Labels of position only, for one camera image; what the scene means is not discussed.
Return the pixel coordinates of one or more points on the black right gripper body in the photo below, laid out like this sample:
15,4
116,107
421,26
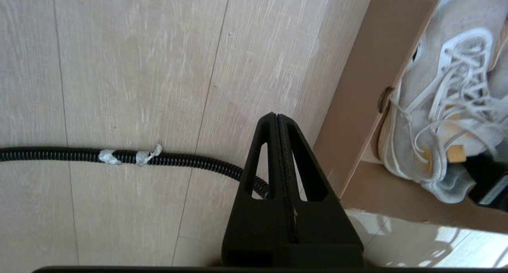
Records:
494,181

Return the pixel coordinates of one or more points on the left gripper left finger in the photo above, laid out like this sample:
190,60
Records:
246,233

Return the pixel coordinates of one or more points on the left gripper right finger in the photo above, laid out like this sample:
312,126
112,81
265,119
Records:
329,233

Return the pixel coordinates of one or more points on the brown cardboard shoe box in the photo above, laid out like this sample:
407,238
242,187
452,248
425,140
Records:
357,86

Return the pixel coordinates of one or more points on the white lace-up sneaker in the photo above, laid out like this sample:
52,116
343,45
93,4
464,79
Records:
436,35

